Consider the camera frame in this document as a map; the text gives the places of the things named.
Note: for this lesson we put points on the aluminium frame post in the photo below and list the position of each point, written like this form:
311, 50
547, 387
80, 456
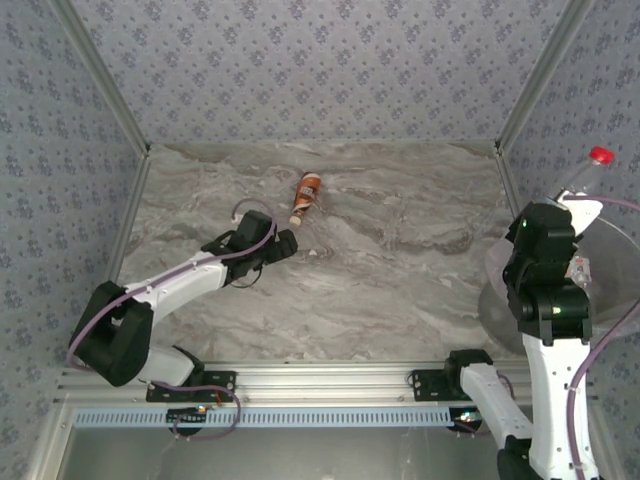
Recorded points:
100, 75
545, 75

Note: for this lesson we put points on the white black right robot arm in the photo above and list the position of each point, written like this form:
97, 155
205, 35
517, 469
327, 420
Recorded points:
550, 390

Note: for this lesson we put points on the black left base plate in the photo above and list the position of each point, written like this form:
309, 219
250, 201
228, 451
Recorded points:
222, 382

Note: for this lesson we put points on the brown label plastic bottle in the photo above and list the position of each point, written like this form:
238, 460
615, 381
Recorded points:
305, 192

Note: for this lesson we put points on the bin with clear liner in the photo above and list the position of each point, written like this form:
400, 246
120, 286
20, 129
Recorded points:
615, 260

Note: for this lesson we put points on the aluminium mounting rail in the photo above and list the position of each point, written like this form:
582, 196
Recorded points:
320, 380

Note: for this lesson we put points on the small circuit board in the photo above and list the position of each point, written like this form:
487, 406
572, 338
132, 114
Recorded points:
187, 415
467, 417

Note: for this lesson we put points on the small left circuit board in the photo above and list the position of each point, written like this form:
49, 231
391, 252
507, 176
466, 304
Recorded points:
187, 415

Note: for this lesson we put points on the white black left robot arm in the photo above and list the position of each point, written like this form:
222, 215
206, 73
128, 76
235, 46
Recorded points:
175, 285

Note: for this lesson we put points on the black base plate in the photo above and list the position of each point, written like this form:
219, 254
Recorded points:
425, 385
222, 382

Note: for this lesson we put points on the small right circuit board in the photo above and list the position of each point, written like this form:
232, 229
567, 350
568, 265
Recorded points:
467, 417

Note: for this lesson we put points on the clear bottle red white label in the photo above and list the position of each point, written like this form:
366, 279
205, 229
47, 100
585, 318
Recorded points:
580, 270

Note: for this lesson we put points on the clear bottle red cap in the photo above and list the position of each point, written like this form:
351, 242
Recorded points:
595, 165

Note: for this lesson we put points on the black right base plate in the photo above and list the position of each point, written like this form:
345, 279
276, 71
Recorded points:
425, 385

